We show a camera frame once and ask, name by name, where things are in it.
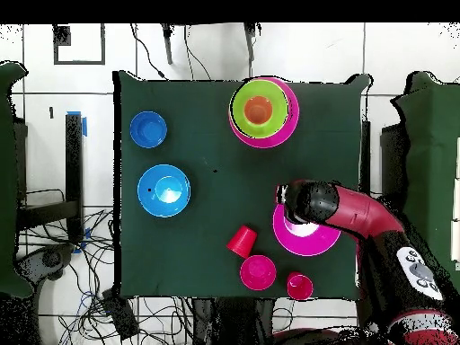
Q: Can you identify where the small pink bowl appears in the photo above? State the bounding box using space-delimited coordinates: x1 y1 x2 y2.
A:
239 254 278 291

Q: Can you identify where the bundle of cables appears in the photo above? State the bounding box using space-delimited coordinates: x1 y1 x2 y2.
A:
17 188 119 345

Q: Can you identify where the light blue bowl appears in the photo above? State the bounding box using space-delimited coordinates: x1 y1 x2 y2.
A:
137 164 192 218

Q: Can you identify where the black cable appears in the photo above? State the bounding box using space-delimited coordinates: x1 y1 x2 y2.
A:
129 23 167 80

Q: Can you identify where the green bowl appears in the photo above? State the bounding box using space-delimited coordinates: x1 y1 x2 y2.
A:
229 77 291 139

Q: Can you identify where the small dark blue bowl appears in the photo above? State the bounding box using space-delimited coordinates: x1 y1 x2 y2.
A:
128 110 168 149

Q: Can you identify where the orange cup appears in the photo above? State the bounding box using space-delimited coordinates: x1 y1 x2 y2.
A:
243 94 274 125

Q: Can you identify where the red cup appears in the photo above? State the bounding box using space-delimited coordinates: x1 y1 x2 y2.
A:
286 271 314 301
226 225 259 260

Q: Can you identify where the black metal stand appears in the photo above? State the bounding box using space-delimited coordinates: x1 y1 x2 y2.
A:
17 112 84 243

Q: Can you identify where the dark green table cloth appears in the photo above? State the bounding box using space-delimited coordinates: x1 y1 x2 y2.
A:
390 70 460 283
112 70 371 301
0 60 34 299

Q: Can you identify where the black stand leg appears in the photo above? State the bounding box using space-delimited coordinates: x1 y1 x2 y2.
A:
160 23 174 66
243 23 257 63

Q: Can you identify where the large pink bowl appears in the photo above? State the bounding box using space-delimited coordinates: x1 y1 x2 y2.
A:
227 75 300 149
271 202 341 257

